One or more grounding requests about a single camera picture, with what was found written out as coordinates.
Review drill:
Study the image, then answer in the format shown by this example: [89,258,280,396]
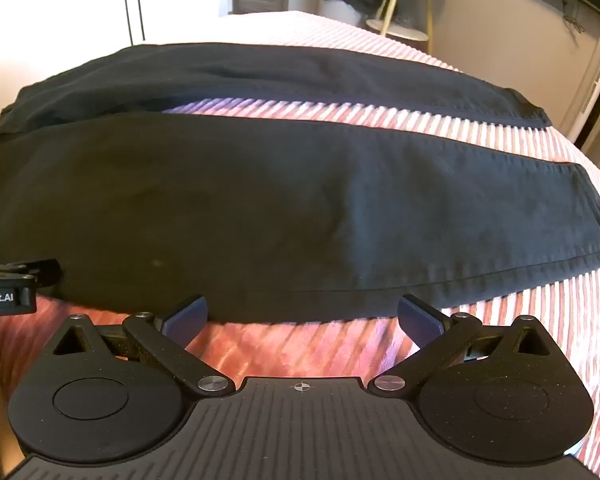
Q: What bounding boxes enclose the pink striped blanket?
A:
[0,10,600,480]

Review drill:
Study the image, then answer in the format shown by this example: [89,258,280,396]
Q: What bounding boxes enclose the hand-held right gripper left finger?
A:
[50,296,236,398]

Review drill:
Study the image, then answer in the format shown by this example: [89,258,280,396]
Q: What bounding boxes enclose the round side table gold legs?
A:
[365,0,448,41]

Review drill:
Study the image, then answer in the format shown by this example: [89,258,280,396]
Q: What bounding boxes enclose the white round basket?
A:
[317,0,383,25]

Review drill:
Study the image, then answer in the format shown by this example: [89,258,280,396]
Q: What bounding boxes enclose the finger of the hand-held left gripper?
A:
[0,259,63,292]

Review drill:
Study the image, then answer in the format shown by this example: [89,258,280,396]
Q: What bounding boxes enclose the white wardrobe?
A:
[0,0,233,126]

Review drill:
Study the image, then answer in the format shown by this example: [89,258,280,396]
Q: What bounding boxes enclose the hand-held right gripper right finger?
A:
[372,294,556,397]

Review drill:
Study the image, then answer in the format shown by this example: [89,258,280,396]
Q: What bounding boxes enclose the black pants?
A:
[0,44,600,325]

